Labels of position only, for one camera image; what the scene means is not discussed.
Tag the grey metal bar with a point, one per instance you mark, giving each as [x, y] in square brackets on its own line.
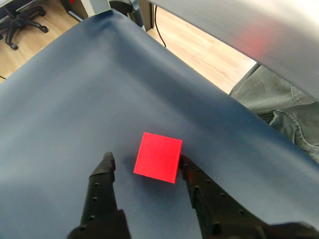
[261, 25]

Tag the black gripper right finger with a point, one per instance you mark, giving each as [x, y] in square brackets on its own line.
[216, 216]

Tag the person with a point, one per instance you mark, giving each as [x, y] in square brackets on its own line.
[286, 112]

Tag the red cube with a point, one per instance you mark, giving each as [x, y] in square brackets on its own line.
[158, 156]

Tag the black office chair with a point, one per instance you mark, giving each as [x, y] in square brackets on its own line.
[17, 22]

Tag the blue grey table mat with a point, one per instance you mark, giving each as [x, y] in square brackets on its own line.
[74, 112]

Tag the black cabinet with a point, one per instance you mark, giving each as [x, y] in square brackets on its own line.
[71, 10]

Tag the blue grey post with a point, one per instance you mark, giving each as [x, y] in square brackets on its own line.
[136, 12]

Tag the grey metal post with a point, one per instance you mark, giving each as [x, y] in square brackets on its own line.
[97, 7]

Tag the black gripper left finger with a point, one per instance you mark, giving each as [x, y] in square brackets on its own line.
[99, 199]

